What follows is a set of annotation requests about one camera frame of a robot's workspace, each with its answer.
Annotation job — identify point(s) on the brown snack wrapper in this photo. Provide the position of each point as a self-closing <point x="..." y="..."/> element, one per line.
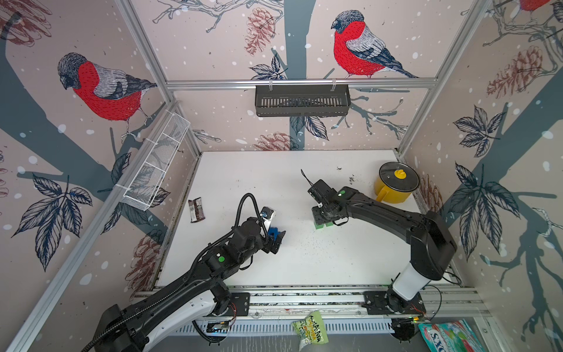
<point x="196" y="210"/>

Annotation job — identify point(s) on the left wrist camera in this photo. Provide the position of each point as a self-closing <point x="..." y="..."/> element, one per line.
<point x="267" y="215"/>

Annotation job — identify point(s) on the yellow pot with lid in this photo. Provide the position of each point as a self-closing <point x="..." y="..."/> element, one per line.
<point x="395" y="183"/>

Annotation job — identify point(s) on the black hanging wire basket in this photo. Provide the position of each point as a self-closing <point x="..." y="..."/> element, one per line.
<point x="321" y="100"/>

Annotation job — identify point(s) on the colourful tissue packet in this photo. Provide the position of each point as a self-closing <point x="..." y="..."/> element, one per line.
<point x="453" y="336"/>

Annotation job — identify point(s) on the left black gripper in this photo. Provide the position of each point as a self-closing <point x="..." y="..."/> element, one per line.
<point x="269" y="246"/>

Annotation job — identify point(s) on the green long lego brick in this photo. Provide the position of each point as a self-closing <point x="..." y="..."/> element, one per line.
<point x="324" y="225"/>

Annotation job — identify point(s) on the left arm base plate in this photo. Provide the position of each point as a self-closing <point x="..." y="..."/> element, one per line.
<point x="238" y="305"/>

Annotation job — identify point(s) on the green snack packet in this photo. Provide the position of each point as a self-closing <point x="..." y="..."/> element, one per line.
<point x="311" y="330"/>

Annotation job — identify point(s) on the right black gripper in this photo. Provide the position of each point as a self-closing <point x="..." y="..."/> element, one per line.
<point x="317" y="218"/>

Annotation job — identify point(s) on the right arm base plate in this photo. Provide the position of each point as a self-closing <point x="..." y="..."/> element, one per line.
<point x="378" y="302"/>

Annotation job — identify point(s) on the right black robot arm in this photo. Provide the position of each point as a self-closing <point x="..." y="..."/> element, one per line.
<point x="431" y="243"/>

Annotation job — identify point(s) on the white wire mesh shelf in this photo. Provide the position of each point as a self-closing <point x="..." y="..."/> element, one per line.
<point x="142" y="191"/>

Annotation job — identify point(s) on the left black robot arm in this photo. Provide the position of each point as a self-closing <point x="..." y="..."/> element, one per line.
<point x="200" y="292"/>

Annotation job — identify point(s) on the blue long lego brick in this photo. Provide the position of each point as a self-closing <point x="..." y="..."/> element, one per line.
<point x="273" y="233"/>

